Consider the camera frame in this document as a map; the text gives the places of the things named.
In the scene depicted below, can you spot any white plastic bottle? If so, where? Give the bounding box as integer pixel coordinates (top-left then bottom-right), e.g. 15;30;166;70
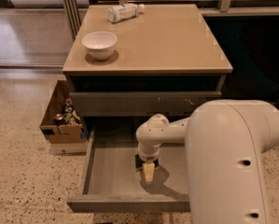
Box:
107;3;145;23

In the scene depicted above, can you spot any closed grey top drawer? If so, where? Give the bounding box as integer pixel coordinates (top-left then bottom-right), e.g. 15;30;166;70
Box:
70;91;221;117

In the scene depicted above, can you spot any white ceramic bowl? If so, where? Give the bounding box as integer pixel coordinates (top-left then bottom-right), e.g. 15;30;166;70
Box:
82;31;118;60

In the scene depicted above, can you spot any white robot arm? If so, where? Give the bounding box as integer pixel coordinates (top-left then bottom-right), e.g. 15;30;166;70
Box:
136;100;279;224

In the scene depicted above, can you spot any tan top drawer cabinet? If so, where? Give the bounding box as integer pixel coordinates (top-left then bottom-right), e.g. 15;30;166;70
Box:
62;4;233;138

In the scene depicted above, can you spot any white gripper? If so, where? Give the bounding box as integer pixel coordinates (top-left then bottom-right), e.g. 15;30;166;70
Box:
138;143;160;184

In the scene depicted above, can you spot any green yellow sponge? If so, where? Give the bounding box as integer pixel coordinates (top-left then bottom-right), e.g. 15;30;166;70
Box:
135;154;160;171

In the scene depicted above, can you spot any open grey middle drawer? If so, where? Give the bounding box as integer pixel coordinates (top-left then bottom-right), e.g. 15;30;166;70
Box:
67;128;189;213

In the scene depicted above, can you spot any metal can in box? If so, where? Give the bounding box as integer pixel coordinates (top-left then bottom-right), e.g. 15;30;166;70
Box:
54;113;65;125

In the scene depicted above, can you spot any brown cardboard box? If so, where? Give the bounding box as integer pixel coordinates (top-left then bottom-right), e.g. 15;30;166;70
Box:
40;80;86;144

